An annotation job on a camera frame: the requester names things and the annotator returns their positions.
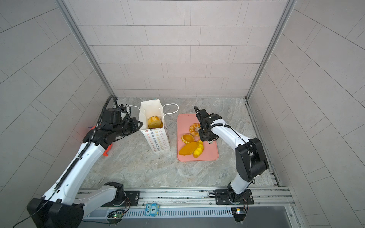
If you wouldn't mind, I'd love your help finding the braided ring fake bread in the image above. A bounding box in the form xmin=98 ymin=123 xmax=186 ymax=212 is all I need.
xmin=189 ymin=123 xmax=201 ymax=137

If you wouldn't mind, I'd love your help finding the white printed paper bag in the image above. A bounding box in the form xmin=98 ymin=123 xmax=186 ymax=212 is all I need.
xmin=136 ymin=99 xmax=170 ymax=152

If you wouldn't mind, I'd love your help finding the orange oval fake bread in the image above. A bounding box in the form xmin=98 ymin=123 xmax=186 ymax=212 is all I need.
xmin=179 ymin=142 xmax=199 ymax=156

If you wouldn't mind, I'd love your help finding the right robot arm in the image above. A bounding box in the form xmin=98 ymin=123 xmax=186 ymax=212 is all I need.
xmin=194 ymin=106 xmax=269 ymax=203

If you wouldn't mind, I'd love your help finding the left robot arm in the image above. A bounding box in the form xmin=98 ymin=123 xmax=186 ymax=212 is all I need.
xmin=27 ymin=104 xmax=143 ymax=228

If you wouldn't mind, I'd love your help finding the small yellow fake bread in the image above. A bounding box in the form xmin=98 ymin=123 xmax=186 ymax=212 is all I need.
xmin=193 ymin=140 xmax=204 ymax=158

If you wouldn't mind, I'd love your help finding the orange tart fake bread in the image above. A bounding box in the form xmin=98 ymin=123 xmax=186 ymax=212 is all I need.
xmin=181 ymin=134 xmax=195 ymax=144

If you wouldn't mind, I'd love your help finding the pink plastic tray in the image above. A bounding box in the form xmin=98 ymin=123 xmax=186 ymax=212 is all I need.
xmin=177 ymin=114 xmax=219 ymax=162

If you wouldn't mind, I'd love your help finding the red shark plush toy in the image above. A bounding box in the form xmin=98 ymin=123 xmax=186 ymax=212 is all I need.
xmin=83 ymin=126 xmax=112 ymax=156

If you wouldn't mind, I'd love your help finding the right circuit board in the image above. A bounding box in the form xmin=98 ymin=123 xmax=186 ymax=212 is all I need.
xmin=231 ymin=208 xmax=247 ymax=222

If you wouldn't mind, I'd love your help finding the circuit board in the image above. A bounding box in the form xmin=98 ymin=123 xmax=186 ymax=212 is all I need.
xmin=107 ymin=210 xmax=125 ymax=219
xmin=231 ymin=208 xmax=247 ymax=222

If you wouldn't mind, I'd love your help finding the blue owl number tag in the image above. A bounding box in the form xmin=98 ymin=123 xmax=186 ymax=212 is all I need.
xmin=144 ymin=203 xmax=160 ymax=217

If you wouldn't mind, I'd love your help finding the left circuit board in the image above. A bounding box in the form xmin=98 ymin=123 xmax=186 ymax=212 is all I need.
xmin=107 ymin=210 xmax=125 ymax=219

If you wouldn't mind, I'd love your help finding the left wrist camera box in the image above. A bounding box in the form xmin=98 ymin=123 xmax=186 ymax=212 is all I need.
xmin=118 ymin=104 xmax=130 ymax=115

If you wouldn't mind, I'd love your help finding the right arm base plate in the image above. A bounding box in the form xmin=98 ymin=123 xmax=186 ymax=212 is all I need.
xmin=214 ymin=189 xmax=254 ymax=205

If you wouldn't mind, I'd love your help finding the aluminium mounting rail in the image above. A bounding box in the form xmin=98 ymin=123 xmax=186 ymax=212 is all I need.
xmin=84 ymin=186 xmax=295 ymax=223

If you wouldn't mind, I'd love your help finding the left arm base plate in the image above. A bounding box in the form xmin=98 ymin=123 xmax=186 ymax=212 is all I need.
xmin=122 ymin=191 xmax=140 ymax=207

